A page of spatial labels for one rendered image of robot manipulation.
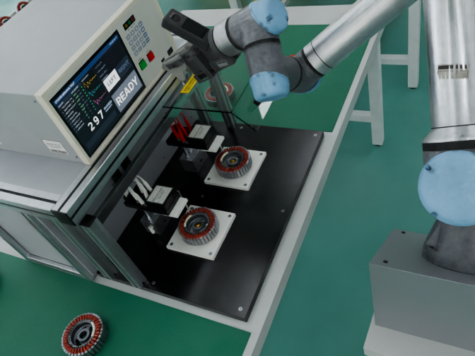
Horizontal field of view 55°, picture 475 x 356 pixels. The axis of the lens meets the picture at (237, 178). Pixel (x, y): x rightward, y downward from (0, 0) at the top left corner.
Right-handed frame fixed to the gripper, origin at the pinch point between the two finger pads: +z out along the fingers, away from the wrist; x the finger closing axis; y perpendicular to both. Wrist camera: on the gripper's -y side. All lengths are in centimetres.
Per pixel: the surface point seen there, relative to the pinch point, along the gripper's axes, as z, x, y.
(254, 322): -8, -40, 52
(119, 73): 5.2, -8.1, -5.7
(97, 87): 4.5, -15.7, -7.2
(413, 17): 0, 140, 82
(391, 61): 21, 141, 101
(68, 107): 3.6, -25.0, -9.2
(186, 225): 13.3, -21.5, 35.5
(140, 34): 4.1, 4.0, -8.1
